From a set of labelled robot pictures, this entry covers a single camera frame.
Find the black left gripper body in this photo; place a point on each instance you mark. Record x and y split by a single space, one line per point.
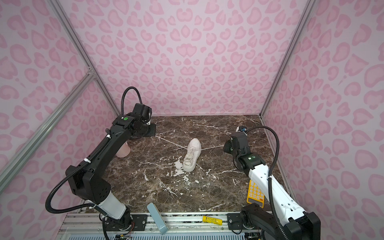
148 130

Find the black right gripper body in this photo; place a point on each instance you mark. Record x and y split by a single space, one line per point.
229 148

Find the white shoelace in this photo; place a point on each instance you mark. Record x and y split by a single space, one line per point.
183 147

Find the white knit sneaker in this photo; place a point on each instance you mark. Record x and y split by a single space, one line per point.
193 152

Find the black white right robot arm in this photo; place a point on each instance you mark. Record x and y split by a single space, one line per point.
288 220

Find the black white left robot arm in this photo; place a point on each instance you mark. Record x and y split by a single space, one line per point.
88 183

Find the pink pen cup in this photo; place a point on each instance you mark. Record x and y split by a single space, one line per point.
123 151

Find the yellow calculator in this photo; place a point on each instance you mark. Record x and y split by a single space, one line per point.
255 195

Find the yellow marker tube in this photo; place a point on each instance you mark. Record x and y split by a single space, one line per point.
212 220

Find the light blue eraser block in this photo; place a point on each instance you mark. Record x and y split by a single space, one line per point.
158 219

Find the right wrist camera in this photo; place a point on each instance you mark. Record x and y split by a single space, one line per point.
242 129

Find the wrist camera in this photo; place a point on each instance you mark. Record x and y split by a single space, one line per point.
143 113
242 129

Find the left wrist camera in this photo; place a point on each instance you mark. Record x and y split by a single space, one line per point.
143 113

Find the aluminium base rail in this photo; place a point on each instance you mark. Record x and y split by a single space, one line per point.
181 226

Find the aluminium corner frame post left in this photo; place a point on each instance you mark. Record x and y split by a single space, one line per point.
79 46

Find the aluminium corner frame post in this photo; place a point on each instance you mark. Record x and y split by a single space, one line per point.
79 46
297 34

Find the diagonal aluminium frame bar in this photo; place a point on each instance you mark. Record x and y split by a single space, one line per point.
29 148

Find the aluminium corner frame post right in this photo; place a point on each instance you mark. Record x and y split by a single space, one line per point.
297 34

